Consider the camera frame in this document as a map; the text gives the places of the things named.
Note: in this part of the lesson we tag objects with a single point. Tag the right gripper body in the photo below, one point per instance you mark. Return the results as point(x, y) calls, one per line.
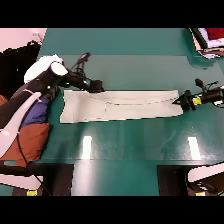
point(188, 100)

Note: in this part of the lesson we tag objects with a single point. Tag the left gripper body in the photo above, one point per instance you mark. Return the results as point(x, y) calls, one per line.
point(95, 86)

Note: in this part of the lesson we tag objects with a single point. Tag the cream garment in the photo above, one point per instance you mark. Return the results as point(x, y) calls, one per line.
point(126, 106)

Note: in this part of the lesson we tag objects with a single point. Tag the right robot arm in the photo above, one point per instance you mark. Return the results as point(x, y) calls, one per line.
point(213, 95)

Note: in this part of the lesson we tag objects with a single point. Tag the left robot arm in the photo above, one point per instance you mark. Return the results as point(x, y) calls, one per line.
point(13, 113)

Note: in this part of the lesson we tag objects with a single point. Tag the black garment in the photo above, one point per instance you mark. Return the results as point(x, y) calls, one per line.
point(196, 38)
point(13, 66)

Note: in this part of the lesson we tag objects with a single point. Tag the blue garment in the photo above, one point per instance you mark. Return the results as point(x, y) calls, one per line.
point(35, 113)

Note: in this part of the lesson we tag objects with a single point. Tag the red garment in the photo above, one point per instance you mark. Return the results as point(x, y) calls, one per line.
point(216, 32)

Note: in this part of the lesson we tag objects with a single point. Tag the orange garment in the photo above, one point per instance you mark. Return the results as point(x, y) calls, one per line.
point(31, 140)

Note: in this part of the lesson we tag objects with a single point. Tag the tan garment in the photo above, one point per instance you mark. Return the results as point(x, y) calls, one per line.
point(2, 100)

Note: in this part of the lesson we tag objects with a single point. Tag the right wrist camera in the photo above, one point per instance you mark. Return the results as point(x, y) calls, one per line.
point(200, 82)

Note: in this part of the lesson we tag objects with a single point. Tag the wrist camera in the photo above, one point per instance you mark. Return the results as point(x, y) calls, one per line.
point(200, 82)
point(83, 60)

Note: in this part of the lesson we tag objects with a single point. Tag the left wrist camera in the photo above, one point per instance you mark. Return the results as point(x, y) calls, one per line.
point(83, 60)

